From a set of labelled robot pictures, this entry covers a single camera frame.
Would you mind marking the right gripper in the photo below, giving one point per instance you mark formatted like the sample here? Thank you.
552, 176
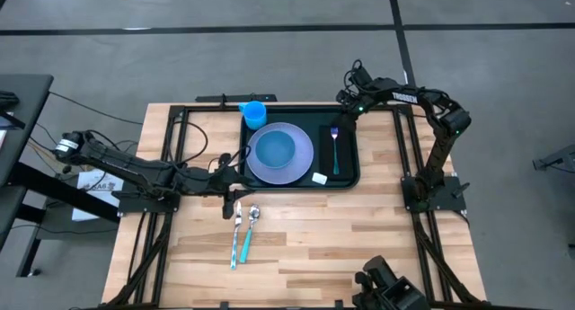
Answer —
351, 104

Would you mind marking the white paper sheet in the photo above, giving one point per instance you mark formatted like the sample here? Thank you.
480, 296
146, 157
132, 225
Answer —
85, 179

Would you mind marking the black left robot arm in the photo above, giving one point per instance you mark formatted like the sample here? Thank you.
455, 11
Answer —
135, 168

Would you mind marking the black bar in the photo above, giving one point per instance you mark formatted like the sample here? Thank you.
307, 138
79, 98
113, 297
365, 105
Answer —
238, 98

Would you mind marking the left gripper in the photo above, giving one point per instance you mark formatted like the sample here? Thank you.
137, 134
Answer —
224, 182

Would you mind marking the blue bowl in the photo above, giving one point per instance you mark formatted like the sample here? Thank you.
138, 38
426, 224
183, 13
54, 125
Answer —
275, 149

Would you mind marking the black desk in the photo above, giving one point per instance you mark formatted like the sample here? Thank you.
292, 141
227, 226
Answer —
27, 103

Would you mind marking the blue cup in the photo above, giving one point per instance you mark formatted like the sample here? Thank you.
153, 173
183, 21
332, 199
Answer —
255, 114

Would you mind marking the lilac plate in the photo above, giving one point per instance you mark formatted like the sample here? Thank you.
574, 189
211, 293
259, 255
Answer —
301, 166

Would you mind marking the dark green plastic tray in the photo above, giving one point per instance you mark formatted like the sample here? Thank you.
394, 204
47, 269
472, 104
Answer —
310, 114

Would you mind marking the black table-level camera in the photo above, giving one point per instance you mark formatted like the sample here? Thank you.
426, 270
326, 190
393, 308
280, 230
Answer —
395, 292

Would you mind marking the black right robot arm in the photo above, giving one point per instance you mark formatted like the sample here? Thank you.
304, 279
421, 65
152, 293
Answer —
442, 139

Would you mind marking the black aluminium table frame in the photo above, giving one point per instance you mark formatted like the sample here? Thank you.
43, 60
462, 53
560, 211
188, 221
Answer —
202, 108

